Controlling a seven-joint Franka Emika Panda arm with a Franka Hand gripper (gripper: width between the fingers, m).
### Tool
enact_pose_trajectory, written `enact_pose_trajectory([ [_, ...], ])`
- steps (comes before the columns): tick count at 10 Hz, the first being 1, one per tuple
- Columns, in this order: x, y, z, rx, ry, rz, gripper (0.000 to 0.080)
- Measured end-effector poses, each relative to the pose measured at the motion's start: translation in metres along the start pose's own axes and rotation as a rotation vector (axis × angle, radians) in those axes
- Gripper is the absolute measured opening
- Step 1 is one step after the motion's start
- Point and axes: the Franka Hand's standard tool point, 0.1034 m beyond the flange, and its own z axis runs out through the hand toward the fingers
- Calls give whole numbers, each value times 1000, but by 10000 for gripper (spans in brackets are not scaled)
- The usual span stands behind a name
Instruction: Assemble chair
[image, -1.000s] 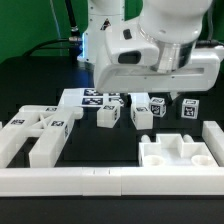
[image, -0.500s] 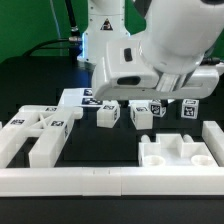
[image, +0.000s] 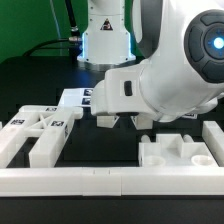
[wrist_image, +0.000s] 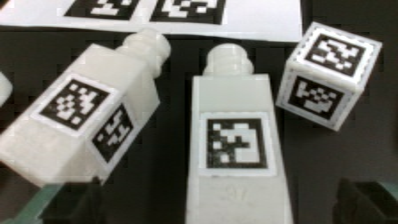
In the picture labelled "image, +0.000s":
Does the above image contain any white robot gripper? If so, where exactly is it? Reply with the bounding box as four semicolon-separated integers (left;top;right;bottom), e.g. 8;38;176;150
91;64;157;117

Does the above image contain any white chair seat part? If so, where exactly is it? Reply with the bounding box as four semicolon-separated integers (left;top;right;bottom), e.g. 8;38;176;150
138;134;218;168

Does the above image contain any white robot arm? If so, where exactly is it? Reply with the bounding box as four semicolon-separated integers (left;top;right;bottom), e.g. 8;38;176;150
91;0;224;122

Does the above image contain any small white tagged cube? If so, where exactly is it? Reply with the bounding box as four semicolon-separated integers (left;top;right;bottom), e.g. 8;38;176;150
182;114;197;119

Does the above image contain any white marker base plate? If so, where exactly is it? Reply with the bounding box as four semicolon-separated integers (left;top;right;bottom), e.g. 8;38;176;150
58;88;93;107

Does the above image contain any black cable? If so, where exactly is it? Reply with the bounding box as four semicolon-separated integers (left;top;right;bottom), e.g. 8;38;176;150
21;0;83;58

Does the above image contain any white chair back frame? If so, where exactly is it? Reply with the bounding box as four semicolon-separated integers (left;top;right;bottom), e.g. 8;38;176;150
0;105;83;168

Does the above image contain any white front obstacle wall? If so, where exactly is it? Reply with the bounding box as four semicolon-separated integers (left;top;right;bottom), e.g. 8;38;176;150
0;167;224;197

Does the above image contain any white obstacle wall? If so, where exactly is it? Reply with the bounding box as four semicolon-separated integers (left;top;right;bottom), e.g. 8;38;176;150
202;121;224;167
0;167;224;197

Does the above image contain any white right obstacle wall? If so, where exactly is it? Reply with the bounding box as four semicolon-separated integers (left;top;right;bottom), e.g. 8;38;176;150
202;121;224;167

